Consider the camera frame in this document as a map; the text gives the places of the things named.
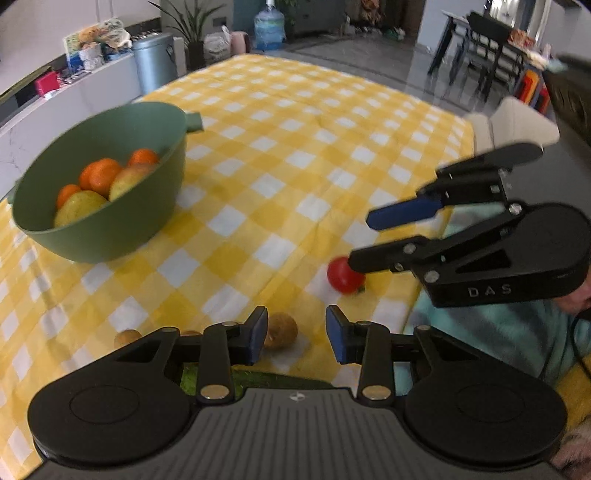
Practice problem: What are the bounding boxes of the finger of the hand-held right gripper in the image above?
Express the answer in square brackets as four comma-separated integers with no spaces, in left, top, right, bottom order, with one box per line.
[348,235,446,274]
[367,143,546,232]

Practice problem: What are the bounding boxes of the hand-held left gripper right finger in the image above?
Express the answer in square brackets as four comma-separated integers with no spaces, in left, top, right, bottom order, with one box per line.
[325,305,476,401]

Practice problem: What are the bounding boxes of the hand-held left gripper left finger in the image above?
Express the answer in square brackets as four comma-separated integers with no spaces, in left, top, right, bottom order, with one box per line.
[111,306,269,402]

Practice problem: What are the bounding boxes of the red tomato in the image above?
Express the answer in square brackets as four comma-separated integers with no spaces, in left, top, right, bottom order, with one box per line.
[327,257,366,296]

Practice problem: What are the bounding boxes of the green colander bowl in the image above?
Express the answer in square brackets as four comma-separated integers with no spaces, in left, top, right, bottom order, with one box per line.
[7,102,205,265]

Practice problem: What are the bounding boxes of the yellow reddish pear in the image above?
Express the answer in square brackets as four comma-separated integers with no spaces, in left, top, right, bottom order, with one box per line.
[108,164,158,201]

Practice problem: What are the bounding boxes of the orange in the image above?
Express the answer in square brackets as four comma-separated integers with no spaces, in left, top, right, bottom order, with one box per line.
[127,148,160,168]
[78,158,123,199]
[56,184,83,209]

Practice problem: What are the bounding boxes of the green pear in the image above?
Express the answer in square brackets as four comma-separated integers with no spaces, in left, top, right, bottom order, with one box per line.
[53,190,110,228]

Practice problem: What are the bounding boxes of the green cucumber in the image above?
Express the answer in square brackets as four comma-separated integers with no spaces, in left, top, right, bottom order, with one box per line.
[179,364,333,398]

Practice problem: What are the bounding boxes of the yellow checkered tablecloth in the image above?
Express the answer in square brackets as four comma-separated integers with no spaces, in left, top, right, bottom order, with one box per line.
[0,53,476,467]

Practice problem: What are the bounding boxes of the white cushioned chair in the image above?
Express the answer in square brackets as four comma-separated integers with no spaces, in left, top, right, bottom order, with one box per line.
[464,96,560,155]

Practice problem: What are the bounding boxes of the black dining chair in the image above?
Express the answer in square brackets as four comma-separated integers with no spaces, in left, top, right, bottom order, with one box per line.
[450,11,511,90]

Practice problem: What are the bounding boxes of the black dining table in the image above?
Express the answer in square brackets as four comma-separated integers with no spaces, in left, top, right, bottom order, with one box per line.
[427,11,548,93]

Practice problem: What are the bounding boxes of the dark grey cabinet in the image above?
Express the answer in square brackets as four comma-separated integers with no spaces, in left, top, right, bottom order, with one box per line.
[286,0,352,38]

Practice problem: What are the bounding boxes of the blue water bottle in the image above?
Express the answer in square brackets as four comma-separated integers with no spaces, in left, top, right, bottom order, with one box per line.
[254,0,287,51]

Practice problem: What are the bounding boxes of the white plastic bag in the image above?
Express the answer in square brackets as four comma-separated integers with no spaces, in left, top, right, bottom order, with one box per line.
[203,32,232,65]

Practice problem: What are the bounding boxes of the white slim appliance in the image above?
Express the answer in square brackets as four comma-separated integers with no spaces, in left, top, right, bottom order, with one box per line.
[173,37,188,77]

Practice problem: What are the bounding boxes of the long-leaf potted plant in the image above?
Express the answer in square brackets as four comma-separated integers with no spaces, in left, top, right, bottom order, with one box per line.
[148,0,227,72]

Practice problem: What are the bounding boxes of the grey-blue trash can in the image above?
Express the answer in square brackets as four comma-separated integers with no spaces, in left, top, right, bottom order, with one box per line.
[131,33,178,95]

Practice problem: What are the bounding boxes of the white television console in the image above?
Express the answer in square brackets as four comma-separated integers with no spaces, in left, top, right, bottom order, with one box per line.
[0,46,139,199]

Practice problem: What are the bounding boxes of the red box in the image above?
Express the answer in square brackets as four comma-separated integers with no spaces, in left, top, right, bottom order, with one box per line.
[34,71,63,97]

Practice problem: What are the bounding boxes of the painted picture board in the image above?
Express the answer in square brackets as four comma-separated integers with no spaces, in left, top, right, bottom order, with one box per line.
[64,18,132,70]

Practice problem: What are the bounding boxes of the black cable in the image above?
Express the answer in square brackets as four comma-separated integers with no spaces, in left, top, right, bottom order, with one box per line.
[542,309,591,384]

